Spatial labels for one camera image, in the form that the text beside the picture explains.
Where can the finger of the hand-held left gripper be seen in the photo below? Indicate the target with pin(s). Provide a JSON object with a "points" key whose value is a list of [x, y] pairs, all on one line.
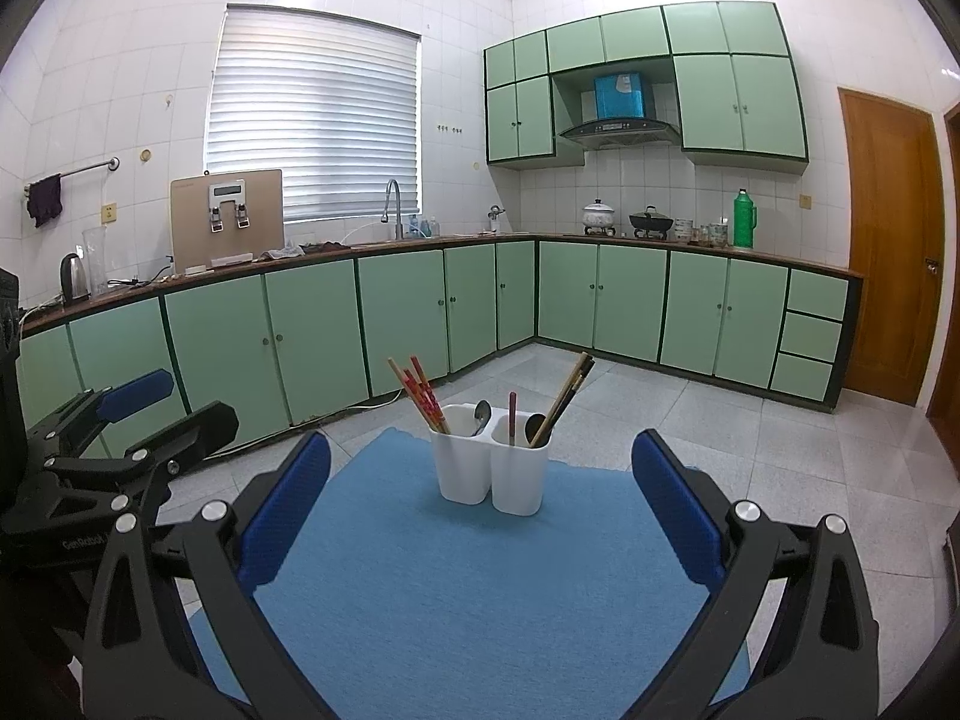
{"points": [[195, 435], [139, 394]]}

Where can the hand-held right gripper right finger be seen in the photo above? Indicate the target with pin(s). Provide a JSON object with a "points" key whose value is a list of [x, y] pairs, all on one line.
{"points": [[675, 510]]}

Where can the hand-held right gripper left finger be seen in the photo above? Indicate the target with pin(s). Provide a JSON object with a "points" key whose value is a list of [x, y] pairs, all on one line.
{"points": [[289, 510]]}

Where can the dark brown chopstick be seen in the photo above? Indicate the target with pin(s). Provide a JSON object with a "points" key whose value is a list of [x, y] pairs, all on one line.
{"points": [[576, 386], [562, 394]]}

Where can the white two-compartment utensil holder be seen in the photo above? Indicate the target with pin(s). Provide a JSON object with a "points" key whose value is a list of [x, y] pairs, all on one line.
{"points": [[480, 472]]}

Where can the steel electric kettle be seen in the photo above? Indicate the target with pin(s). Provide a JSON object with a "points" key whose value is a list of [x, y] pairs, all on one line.
{"points": [[73, 281]]}

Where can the clear plastic pitcher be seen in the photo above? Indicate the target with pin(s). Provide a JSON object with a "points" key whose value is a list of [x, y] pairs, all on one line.
{"points": [[97, 262]]}

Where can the blue table mat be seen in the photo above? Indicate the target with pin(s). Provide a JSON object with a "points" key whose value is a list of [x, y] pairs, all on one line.
{"points": [[465, 600]]}

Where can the crumpled cloth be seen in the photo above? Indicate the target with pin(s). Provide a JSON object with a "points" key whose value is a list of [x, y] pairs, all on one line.
{"points": [[300, 250]]}

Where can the metal spoon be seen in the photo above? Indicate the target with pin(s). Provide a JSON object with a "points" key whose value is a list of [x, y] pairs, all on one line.
{"points": [[481, 416]]}

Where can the dark purple towel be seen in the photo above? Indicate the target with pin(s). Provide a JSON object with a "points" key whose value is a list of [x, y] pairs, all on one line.
{"points": [[45, 201]]}

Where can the green base cabinet run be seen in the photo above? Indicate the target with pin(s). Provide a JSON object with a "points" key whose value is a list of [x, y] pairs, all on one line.
{"points": [[405, 322]]}

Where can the glass jar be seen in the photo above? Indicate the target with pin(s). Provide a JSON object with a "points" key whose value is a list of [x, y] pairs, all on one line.
{"points": [[718, 234]]}

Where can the gas stove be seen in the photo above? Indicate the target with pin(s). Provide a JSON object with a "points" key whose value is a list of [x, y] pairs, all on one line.
{"points": [[626, 234]]}

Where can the black wok with lid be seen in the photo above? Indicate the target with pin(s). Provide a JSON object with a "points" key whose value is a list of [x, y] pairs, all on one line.
{"points": [[651, 223]]}

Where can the green thermos flask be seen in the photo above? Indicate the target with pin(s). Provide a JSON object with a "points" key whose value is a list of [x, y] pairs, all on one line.
{"points": [[745, 223]]}

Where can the white lidded pot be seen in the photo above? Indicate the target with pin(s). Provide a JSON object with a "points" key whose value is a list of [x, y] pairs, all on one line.
{"points": [[600, 216]]}

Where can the chrome kitchen faucet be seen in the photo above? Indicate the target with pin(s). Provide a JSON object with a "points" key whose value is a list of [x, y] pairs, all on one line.
{"points": [[395, 206]]}

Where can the white window blind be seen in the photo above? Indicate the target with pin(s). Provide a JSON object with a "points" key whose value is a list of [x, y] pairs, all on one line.
{"points": [[315, 120]]}

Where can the brown wooden door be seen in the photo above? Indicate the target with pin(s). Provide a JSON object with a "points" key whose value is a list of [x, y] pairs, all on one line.
{"points": [[889, 255]]}

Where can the brown wooden door jamb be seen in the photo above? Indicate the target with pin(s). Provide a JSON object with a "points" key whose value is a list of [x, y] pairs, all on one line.
{"points": [[949, 277]]}

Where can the black range hood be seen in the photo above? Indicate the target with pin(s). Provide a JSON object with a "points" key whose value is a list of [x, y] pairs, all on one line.
{"points": [[619, 133]]}

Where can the blue wrapped hood chimney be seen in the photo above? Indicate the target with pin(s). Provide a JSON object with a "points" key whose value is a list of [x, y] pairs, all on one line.
{"points": [[620, 96]]}

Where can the metal towel rail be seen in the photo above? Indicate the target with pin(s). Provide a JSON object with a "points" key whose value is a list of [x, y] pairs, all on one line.
{"points": [[82, 170]]}

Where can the green wall cabinet unit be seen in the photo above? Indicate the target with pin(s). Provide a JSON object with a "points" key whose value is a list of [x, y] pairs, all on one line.
{"points": [[720, 97]]}

